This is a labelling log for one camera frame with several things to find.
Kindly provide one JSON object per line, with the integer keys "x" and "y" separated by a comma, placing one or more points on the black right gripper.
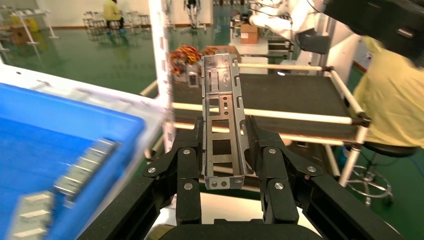
{"x": 391, "y": 20}

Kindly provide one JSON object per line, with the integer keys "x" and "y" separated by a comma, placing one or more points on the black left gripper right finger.
{"x": 278, "y": 165}

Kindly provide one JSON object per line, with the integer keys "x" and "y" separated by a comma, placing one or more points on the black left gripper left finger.
{"x": 188, "y": 165}

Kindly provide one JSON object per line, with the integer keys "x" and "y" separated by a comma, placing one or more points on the silver metal channel part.
{"x": 222, "y": 136}

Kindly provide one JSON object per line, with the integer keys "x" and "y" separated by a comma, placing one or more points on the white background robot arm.
{"x": 281, "y": 23}

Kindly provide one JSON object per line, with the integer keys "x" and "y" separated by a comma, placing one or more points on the cart with white tubes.
{"x": 291, "y": 92}

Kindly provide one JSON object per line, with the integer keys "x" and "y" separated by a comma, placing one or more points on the person in yellow coat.
{"x": 112, "y": 11}
{"x": 394, "y": 96}

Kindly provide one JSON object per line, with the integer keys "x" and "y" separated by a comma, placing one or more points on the grey ribbed metal strip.
{"x": 82, "y": 165}

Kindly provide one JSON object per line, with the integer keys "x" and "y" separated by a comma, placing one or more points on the black round stool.
{"x": 391, "y": 150}

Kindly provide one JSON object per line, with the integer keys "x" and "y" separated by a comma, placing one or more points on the small cardboard box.
{"x": 249, "y": 33}

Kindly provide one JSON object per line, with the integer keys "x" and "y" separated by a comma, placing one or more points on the blue plastic tray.
{"x": 39, "y": 132}

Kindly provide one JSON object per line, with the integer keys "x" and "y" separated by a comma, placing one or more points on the silver angled tabbed bracket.
{"x": 33, "y": 215}

